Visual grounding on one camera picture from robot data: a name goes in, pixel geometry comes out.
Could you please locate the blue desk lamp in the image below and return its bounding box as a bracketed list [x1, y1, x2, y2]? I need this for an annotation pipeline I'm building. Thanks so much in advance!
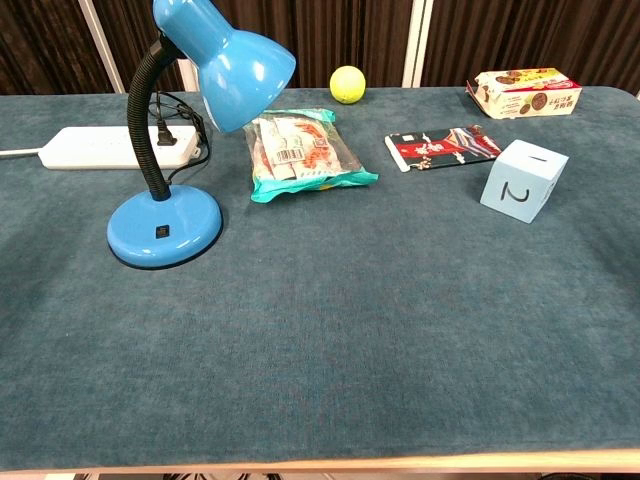
[106, 0, 298, 271]

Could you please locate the blue table cloth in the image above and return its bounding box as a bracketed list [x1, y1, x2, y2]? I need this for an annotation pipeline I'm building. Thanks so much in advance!
[0, 85, 640, 473]

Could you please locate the teal snack packet bag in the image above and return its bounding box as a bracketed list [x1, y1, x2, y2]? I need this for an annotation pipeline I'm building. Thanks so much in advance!
[243, 108, 380, 204]

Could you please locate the red black patterned packet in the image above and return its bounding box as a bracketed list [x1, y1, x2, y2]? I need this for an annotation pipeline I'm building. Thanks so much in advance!
[384, 124, 503, 173]

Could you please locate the yellow tennis ball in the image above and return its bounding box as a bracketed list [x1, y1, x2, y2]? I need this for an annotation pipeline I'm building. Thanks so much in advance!
[329, 65, 367, 105]

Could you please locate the light blue numbered cube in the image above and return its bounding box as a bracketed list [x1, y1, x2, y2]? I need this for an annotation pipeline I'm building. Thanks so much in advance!
[479, 139, 570, 226]

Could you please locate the white power strip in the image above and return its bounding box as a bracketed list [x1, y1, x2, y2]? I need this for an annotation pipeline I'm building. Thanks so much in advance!
[37, 125, 201, 171]

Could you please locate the white cookie box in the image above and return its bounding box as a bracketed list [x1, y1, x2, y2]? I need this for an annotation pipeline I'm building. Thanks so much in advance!
[465, 67, 583, 120]

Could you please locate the dark brown curtain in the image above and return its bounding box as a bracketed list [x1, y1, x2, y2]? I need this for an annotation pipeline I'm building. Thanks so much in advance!
[0, 0, 640, 97]

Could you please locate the black lamp power cable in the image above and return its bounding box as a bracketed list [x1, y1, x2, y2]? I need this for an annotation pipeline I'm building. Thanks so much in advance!
[148, 90, 211, 184]

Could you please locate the white vertical frame post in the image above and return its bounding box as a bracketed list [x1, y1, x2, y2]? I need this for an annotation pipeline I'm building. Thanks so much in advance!
[401, 0, 434, 89]
[77, 0, 127, 95]

